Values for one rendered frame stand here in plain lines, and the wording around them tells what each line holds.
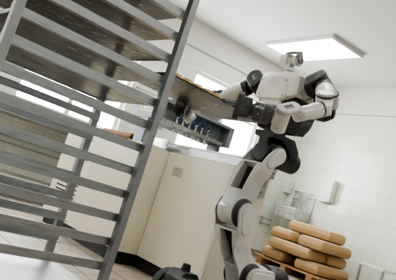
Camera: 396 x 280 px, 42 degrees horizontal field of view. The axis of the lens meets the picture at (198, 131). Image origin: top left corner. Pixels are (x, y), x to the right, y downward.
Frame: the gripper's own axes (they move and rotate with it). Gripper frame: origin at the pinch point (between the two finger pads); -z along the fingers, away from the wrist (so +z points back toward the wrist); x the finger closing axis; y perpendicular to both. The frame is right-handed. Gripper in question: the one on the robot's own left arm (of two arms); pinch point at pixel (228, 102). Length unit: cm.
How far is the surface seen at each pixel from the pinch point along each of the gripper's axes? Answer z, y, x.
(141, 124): -26.5, 28.4, -23.0
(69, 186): -55, -3, -54
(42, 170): -48, 50, -50
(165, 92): -21.7, 27.9, -8.8
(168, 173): -35, -142, -31
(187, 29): -21.6, 27.8, 16.8
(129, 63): -36, 38, -4
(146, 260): -32, -143, -92
